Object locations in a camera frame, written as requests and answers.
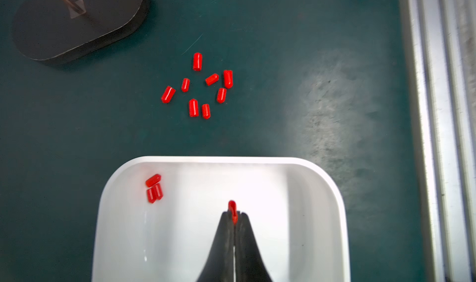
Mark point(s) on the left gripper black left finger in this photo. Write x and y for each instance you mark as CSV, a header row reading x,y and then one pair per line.
x,y
219,266

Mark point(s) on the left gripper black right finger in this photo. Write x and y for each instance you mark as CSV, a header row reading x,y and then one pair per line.
x,y
248,261

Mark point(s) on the red protection sleeve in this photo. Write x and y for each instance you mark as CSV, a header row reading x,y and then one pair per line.
x,y
232,207
185,85
212,79
193,108
221,95
197,61
228,79
168,94
206,112

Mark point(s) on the white plastic storage box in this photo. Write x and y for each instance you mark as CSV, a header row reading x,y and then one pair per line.
x,y
295,209

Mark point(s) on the red sleeve pile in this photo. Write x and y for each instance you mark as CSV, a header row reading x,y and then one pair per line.
x,y
154,191

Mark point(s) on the metal scroll hook stand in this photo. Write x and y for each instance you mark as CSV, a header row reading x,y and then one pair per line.
x,y
60,31

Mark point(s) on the aluminium front rail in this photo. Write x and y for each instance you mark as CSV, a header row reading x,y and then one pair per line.
x,y
440,52

